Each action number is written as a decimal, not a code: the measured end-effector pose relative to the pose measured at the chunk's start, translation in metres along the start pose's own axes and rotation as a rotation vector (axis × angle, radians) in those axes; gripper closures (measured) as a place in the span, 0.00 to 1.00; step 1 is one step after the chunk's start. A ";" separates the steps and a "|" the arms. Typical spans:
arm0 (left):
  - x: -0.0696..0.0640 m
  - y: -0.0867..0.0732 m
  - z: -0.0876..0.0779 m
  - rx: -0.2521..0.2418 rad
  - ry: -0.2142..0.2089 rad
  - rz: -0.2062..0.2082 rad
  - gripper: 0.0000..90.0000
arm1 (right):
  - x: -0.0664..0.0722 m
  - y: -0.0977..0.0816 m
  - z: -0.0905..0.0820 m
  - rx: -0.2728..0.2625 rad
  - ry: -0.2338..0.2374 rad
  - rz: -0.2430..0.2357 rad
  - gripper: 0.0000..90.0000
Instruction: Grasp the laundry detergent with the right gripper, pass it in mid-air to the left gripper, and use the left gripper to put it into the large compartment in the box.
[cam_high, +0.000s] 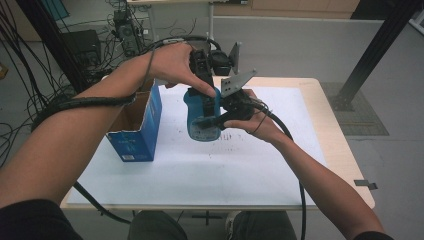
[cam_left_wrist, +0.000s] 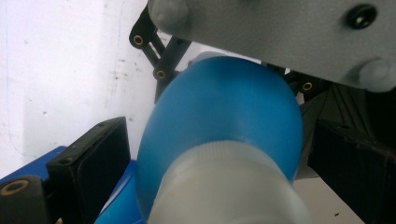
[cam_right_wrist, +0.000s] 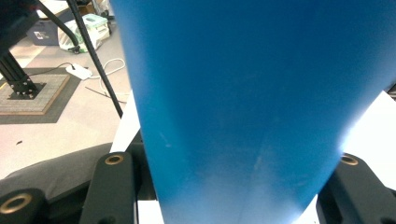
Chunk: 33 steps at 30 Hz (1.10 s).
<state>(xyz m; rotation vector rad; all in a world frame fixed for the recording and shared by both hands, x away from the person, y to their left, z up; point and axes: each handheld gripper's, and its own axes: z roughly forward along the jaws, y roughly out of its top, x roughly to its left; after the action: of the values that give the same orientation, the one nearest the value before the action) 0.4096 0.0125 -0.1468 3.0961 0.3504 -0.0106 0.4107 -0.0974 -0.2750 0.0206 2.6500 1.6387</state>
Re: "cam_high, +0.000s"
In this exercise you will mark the person's left hand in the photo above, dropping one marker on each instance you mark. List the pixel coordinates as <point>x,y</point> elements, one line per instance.
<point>173,65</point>

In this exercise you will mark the person's black sleeve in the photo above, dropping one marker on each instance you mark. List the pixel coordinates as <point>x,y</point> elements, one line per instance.
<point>374,236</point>
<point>33,221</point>

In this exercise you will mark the wooden cabinet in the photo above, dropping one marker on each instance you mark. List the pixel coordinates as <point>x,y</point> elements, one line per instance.
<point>300,8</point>

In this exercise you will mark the black metal frame post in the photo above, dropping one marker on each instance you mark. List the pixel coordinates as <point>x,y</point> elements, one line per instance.
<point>380,43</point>
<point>50,36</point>

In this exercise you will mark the person's right hand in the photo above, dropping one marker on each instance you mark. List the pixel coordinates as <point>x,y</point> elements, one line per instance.
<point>263,128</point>

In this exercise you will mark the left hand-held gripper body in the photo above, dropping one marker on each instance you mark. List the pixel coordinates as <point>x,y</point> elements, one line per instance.
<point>201,65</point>

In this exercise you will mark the person's left black sleeve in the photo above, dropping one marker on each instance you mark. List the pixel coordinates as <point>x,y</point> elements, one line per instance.
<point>33,221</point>

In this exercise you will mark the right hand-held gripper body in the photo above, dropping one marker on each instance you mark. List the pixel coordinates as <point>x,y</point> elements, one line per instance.
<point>237,106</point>

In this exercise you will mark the person's right leg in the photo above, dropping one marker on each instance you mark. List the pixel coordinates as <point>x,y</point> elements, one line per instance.
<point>260,227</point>

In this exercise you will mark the grey ribbed floor mat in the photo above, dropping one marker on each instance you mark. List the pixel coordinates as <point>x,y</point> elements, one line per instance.
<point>363,115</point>

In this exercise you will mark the blue cardboard box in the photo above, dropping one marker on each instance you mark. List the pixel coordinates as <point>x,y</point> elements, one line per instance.
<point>146,133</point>

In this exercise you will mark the grey tape piece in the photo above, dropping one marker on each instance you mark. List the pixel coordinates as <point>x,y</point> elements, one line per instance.
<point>365,184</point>

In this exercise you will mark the white board mat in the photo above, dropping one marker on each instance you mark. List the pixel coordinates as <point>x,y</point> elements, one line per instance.
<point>216,173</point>

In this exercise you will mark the blue bottle with white cap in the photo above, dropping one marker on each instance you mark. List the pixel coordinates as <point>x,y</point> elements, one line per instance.
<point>196,111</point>

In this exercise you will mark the person's right black sleeve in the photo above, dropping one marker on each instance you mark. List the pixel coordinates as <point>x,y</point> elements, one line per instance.
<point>374,236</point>

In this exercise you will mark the white desk frame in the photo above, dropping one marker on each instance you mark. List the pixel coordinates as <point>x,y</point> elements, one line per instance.
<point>180,10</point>

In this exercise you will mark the person's left leg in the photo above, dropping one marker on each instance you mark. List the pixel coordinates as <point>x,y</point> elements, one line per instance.
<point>156,227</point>

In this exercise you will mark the black box on floor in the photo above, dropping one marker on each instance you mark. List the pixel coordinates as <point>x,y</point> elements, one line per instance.
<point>83,45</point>

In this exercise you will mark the person's leg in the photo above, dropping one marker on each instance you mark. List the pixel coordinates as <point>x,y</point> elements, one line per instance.
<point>260,227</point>
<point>156,227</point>

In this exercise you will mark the black computer tower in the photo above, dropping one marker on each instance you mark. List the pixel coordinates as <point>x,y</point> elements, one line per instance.
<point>127,33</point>

